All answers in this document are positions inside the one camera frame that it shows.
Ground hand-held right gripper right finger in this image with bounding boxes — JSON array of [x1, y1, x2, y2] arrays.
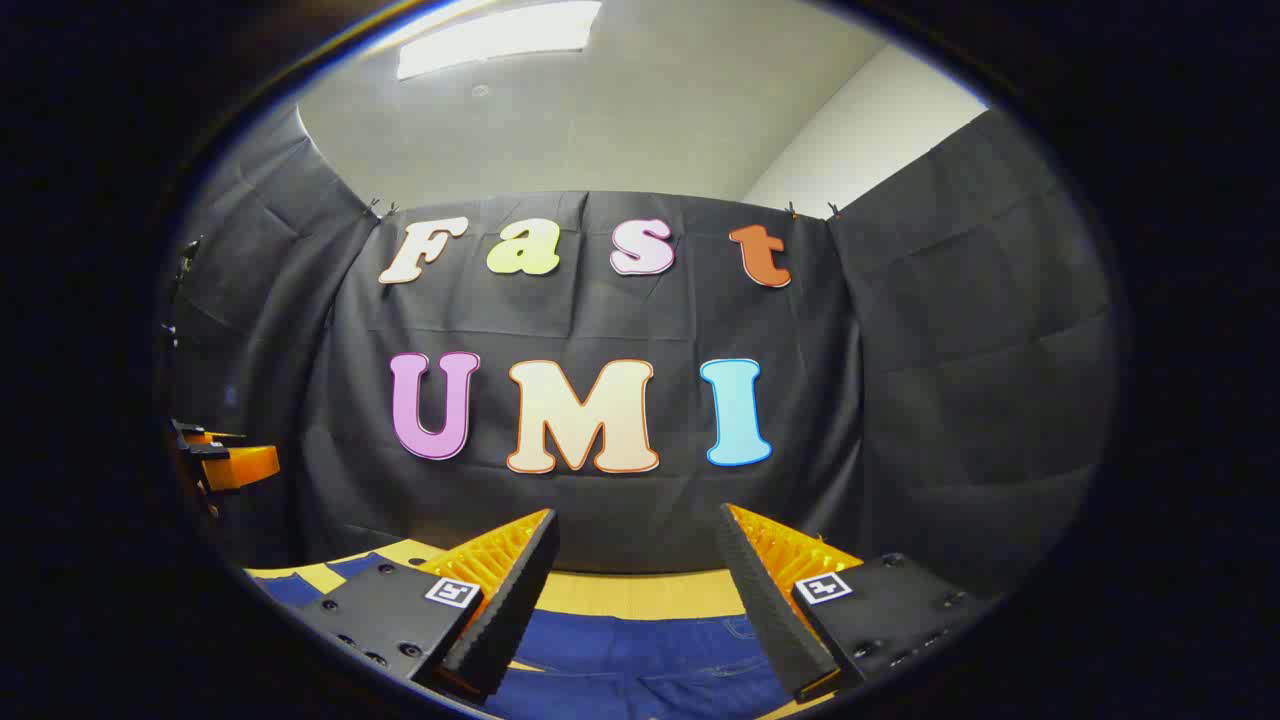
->
[[715, 503, 1001, 704]]

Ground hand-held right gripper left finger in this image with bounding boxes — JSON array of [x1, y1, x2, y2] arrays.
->
[[300, 508, 561, 698]]

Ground blue denim jeans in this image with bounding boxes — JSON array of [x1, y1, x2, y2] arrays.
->
[[255, 553, 801, 720]]

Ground black backdrop cloth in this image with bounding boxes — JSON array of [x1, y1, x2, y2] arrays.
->
[[160, 105, 1121, 601]]

